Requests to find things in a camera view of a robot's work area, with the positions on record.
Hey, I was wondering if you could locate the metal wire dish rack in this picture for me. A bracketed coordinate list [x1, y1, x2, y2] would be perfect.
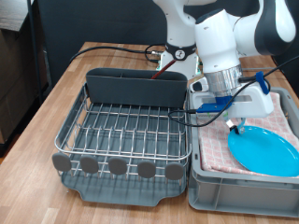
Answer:
[54, 82, 192, 182]

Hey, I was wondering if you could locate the pink checkered cloth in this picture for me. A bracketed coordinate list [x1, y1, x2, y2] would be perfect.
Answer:
[197, 91, 299, 175]

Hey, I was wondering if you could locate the black metal pole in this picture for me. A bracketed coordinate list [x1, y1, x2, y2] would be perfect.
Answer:
[26, 0, 45, 105]

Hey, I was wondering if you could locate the brown cardboard box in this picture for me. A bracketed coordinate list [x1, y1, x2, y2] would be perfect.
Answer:
[0, 26, 50, 146]

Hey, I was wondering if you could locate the blue cable clip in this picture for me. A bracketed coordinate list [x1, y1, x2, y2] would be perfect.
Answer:
[255, 70, 271, 95]

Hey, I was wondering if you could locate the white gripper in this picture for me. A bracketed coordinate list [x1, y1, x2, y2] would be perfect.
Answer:
[190, 83, 276, 135]

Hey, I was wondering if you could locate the grey plastic crate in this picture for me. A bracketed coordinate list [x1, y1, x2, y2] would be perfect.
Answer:
[187, 82, 299, 218]

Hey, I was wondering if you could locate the thick black cable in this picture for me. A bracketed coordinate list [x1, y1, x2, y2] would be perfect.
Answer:
[68, 43, 167, 64]

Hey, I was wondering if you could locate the blue round plate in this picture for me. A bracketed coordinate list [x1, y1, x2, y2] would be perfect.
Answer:
[227, 125, 299, 177]

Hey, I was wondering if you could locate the grey shelf board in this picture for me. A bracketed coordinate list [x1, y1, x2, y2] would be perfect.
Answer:
[0, 0, 34, 32]

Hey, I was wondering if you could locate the black camera cable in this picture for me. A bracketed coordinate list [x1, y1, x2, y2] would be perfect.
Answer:
[167, 55, 299, 129]

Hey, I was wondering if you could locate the dark grey partition panel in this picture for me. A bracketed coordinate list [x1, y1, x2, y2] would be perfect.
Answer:
[32, 0, 299, 88]

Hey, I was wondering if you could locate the grey plastic drain tray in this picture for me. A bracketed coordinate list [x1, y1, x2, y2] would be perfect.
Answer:
[54, 82, 190, 207]

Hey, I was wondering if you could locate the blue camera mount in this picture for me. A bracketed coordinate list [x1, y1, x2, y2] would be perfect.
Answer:
[195, 94, 235, 114]

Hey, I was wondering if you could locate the dark grey cutlery holder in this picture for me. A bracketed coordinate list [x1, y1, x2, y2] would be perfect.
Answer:
[85, 67, 189, 109]

